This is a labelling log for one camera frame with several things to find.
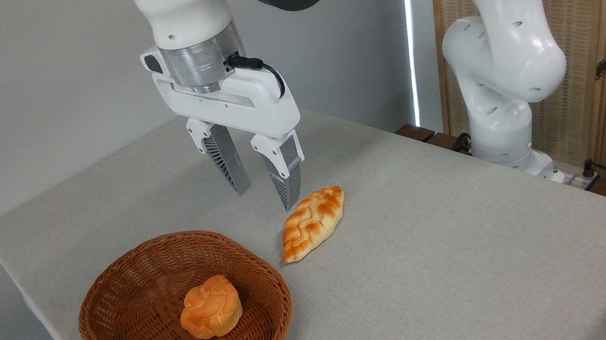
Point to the brown wicker basket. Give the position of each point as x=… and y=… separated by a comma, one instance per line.
x=143, y=331

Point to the white power strip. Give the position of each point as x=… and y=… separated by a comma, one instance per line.
x=579, y=180

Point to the long braided bread loaf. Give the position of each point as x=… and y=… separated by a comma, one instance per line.
x=313, y=222

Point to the black clamp knob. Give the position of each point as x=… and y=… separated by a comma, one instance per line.
x=462, y=143

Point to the round orange bread roll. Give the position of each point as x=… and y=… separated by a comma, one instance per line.
x=211, y=307

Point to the black power plug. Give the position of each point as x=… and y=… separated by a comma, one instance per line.
x=589, y=168

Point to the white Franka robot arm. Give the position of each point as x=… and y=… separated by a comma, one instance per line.
x=509, y=49

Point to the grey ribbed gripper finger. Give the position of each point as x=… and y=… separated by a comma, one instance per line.
x=286, y=172
x=229, y=165

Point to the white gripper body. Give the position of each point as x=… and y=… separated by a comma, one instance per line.
x=262, y=105

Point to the dark brown wooden block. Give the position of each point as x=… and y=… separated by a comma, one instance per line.
x=415, y=132
x=443, y=141

